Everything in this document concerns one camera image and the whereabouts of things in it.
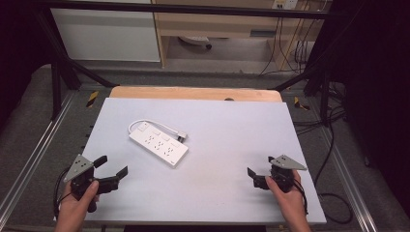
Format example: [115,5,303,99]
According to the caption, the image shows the person's right hand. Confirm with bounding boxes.
[264,169,308,224]

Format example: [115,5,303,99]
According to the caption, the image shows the black floor cable bundle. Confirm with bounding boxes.
[291,108,346,135]

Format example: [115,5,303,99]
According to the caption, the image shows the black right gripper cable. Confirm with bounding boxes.
[291,178,309,217]

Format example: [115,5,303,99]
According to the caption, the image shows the light wooden table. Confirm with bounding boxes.
[108,85,283,103]

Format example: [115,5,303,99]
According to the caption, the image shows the yellow hanging cable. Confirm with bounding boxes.
[279,9,311,71]

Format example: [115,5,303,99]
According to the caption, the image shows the black hanging cables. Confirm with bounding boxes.
[258,17,311,77]

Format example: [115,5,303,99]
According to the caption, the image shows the white power strip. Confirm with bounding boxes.
[129,121,190,169]

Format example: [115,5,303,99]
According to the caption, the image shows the yellow black tape strip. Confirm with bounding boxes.
[293,96,311,111]
[85,90,100,108]

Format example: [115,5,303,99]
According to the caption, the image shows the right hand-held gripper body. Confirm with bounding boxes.
[252,154,308,194]

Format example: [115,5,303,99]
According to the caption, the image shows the white wall socket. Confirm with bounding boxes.
[272,0,299,11]

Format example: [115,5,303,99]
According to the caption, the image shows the light wooden desk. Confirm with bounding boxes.
[151,0,327,70]

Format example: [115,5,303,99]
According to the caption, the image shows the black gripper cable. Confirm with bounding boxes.
[291,178,309,217]
[52,166,73,220]

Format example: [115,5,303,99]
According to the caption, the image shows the white chair base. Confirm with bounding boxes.
[178,35,214,50]

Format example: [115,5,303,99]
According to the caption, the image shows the black metal stand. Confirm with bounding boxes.
[34,9,120,121]
[273,18,359,128]

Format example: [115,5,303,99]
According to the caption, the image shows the person's left hand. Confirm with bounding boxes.
[54,180,101,224]

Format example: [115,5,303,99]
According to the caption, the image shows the black looped floor cable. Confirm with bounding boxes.
[313,105,355,225]

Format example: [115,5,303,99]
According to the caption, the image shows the white cabinet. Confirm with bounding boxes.
[50,0,161,63]

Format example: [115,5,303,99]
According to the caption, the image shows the black frame crossbar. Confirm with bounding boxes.
[32,0,341,20]

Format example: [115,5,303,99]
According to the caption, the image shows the aluminium floor rail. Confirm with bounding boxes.
[318,125,379,232]
[0,92,77,220]

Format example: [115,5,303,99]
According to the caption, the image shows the dark curtain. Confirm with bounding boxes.
[322,0,410,214]
[0,0,53,131]

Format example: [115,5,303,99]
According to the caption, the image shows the white power strip cable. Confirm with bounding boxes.
[128,119,180,136]

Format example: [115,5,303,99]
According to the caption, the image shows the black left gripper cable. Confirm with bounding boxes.
[52,166,73,220]

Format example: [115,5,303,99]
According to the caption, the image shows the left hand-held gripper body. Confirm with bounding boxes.
[63,154,120,214]

